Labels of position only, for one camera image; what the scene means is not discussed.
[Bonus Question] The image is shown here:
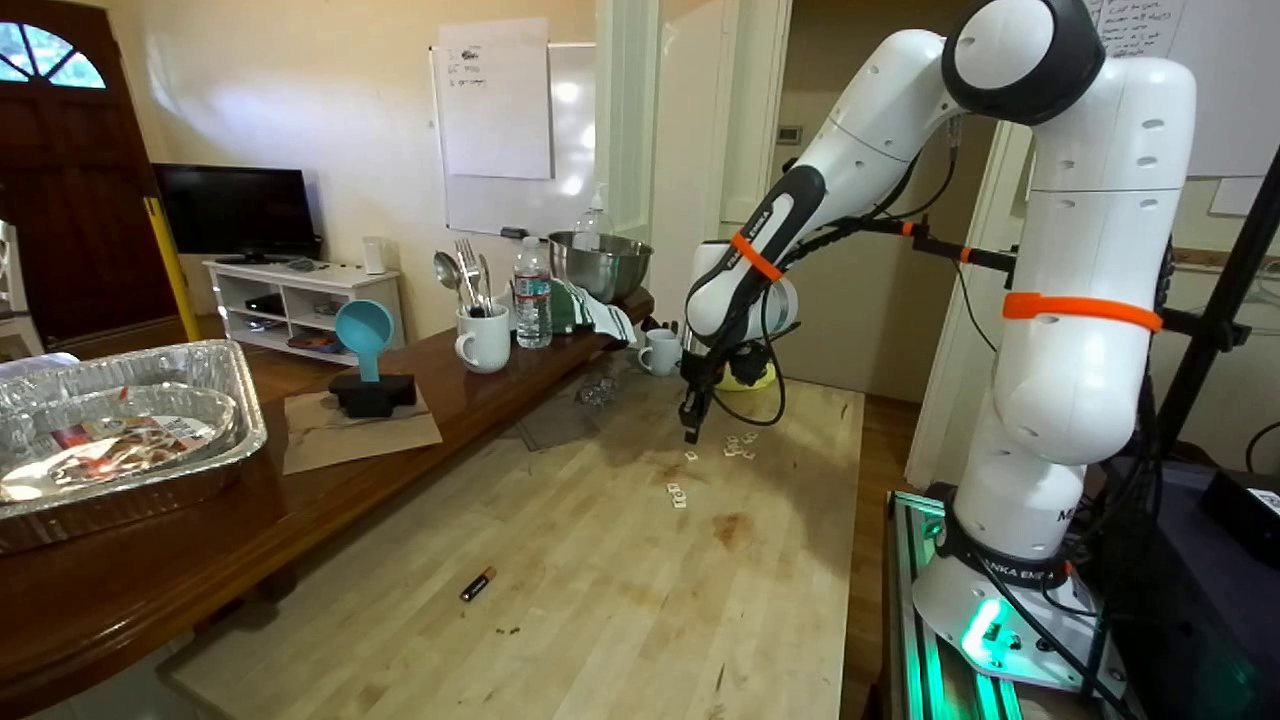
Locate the long yellow stick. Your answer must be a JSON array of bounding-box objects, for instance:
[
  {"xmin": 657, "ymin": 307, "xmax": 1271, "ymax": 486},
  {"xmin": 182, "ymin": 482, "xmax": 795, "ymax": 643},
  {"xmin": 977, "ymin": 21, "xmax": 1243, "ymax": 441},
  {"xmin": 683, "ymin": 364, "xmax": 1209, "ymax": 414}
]
[{"xmin": 139, "ymin": 196, "xmax": 204, "ymax": 345}]

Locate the clear plastic water bottle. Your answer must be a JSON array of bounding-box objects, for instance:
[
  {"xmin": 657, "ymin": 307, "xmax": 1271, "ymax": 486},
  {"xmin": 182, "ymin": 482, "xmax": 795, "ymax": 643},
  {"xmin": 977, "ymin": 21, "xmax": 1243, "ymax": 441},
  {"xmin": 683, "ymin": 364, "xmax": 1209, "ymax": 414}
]
[{"xmin": 510, "ymin": 237, "xmax": 555, "ymax": 352}]

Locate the white paper sheet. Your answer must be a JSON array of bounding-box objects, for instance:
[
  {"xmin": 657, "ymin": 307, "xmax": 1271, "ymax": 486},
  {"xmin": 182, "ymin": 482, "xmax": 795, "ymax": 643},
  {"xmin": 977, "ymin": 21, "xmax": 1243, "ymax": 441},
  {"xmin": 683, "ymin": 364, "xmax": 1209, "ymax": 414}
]
[{"xmin": 436, "ymin": 17, "xmax": 555, "ymax": 184}]

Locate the black metal boom stand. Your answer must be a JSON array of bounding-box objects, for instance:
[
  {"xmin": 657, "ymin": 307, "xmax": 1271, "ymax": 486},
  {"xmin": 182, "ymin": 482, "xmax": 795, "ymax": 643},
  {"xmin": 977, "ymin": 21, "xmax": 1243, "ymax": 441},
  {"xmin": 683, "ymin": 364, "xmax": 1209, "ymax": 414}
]
[{"xmin": 854, "ymin": 144, "xmax": 1280, "ymax": 466}]

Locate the dark brown wooden table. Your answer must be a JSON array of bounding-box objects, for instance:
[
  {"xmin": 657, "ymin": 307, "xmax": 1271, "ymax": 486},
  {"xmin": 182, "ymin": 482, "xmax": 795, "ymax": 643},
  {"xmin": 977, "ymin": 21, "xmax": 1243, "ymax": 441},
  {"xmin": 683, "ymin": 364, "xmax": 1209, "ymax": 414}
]
[{"xmin": 0, "ymin": 284, "xmax": 660, "ymax": 716}]

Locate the white television stand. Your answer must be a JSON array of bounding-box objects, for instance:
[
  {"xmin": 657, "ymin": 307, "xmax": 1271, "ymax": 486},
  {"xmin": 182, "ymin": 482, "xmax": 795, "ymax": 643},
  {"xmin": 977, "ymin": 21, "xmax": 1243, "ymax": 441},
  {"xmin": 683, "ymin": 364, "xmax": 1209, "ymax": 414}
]
[{"xmin": 204, "ymin": 256, "xmax": 413, "ymax": 372}]

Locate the large steel mixing bowl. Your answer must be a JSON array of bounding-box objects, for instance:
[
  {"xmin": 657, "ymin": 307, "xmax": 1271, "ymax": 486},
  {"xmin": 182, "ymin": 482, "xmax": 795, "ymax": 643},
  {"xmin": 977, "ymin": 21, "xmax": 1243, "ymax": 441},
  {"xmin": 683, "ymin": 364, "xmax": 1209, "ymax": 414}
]
[{"xmin": 543, "ymin": 233, "xmax": 657, "ymax": 305}]

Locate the small orange velcro strap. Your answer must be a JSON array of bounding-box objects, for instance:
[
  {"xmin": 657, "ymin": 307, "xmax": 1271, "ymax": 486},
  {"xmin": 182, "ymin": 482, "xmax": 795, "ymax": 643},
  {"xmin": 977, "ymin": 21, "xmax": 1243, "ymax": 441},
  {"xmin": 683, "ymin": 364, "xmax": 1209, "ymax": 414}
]
[{"xmin": 728, "ymin": 233, "xmax": 787, "ymax": 287}]

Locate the aluminium foil tray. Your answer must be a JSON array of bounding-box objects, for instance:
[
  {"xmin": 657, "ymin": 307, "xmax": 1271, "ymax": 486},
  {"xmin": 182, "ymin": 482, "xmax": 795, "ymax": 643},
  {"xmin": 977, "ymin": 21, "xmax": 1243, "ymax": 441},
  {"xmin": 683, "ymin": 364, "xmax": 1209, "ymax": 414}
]
[{"xmin": 0, "ymin": 336, "xmax": 273, "ymax": 526}]

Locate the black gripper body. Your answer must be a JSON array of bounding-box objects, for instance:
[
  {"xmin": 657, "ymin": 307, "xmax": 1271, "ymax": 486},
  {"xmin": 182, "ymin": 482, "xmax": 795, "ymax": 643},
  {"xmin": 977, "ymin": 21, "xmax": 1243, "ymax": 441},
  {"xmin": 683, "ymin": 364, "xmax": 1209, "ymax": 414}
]
[{"xmin": 679, "ymin": 350, "xmax": 733, "ymax": 405}]

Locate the small black stick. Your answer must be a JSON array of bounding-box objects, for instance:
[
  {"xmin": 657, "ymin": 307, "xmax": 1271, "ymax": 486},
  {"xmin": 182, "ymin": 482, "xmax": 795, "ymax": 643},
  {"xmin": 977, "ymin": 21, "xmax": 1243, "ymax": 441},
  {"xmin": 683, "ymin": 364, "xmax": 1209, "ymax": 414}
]
[{"xmin": 458, "ymin": 563, "xmax": 502, "ymax": 609}]

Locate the black equipment cabinet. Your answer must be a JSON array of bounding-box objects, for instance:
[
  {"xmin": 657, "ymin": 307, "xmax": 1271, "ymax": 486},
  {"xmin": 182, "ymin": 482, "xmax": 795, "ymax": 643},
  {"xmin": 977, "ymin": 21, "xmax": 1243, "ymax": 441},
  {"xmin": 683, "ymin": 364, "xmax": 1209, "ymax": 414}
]
[{"xmin": 1105, "ymin": 453, "xmax": 1280, "ymax": 720}]

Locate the clear soap pump bottle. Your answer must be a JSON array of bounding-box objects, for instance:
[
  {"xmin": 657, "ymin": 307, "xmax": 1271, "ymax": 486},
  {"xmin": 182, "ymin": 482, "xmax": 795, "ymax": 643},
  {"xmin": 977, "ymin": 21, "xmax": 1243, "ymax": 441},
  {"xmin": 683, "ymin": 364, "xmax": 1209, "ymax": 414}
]
[{"xmin": 573, "ymin": 196, "xmax": 612, "ymax": 256}]

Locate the white ceramic mug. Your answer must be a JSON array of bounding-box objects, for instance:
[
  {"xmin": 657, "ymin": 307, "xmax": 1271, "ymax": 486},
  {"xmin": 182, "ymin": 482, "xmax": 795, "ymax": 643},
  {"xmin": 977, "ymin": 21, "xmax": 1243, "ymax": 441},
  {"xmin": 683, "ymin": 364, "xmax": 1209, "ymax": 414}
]
[
  {"xmin": 451, "ymin": 296, "xmax": 515, "ymax": 378},
  {"xmin": 637, "ymin": 325, "xmax": 688, "ymax": 380}
]

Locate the handwritten whiteboard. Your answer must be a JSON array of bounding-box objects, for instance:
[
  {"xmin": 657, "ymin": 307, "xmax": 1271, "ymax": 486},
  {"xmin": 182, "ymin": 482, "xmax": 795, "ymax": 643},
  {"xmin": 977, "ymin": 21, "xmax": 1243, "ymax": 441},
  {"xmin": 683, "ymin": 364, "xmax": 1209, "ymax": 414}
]
[{"xmin": 1084, "ymin": 0, "xmax": 1280, "ymax": 184}]

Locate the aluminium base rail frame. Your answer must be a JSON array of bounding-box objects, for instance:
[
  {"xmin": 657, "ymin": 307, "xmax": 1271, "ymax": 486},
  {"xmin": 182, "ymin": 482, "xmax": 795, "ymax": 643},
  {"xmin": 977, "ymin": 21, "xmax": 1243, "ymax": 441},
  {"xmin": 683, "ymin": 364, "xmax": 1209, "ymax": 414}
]
[{"xmin": 878, "ymin": 486, "xmax": 1135, "ymax": 720}]

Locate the black flat television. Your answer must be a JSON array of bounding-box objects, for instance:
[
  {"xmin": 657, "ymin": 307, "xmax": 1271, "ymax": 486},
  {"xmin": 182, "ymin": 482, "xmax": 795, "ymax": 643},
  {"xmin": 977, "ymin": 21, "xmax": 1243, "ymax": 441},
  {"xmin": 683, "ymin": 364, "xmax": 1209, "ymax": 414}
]
[{"xmin": 147, "ymin": 160, "xmax": 328, "ymax": 270}]

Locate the green striped white towel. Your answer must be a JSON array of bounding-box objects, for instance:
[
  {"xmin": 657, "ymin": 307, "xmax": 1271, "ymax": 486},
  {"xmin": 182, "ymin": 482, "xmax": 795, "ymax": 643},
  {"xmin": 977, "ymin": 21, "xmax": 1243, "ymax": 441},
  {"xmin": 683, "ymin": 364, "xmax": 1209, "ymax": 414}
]
[{"xmin": 551, "ymin": 272, "xmax": 648, "ymax": 352}]

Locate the metal spoon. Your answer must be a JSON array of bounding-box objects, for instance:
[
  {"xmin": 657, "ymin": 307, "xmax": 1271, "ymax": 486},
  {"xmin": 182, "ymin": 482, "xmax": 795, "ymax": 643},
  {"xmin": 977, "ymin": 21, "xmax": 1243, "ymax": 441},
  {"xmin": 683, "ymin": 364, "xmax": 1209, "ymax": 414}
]
[{"xmin": 431, "ymin": 242, "xmax": 492, "ymax": 318}]

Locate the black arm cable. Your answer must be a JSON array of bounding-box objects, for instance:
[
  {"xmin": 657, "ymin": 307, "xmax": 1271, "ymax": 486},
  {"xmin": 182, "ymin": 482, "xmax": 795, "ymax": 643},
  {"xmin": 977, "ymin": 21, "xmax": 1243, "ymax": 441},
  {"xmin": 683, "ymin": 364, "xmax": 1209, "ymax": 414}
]
[{"xmin": 704, "ymin": 125, "xmax": 1017, "ymax": 434}]

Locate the dark wooden arched door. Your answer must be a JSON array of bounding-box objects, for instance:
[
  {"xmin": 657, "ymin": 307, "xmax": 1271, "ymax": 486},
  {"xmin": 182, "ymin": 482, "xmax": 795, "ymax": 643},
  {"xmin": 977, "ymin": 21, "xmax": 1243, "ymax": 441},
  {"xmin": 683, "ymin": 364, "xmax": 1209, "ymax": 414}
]
[{"xmin": 0, "ymin": 0, "xmax": 157, "ymax": 345}]

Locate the brown paper sheet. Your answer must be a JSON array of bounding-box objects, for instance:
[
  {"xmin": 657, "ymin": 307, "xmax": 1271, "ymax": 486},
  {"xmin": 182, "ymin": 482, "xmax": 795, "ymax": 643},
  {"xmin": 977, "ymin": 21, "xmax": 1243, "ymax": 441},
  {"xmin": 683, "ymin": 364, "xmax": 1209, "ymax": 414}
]
[{"xmin": 279, "ymin": 383, "xmax": 450, "ymax": 482}]

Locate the blue fan object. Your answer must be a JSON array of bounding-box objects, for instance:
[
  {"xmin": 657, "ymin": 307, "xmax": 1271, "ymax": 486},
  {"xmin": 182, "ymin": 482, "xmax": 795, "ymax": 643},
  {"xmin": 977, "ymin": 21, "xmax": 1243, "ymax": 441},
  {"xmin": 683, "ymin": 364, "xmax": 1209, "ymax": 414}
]
[{"xmin": 333, "ymin": 296, "xmax": 422, "ymax": 419}]

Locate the large wall whiteboard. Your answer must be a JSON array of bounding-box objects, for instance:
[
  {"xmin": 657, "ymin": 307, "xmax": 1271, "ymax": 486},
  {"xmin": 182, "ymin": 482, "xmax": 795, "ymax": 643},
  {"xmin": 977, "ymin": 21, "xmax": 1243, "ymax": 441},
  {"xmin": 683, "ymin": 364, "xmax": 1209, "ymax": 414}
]
[{"xmin": 426, "ymin": 36, "xmax": 604, "ymax": 237}]

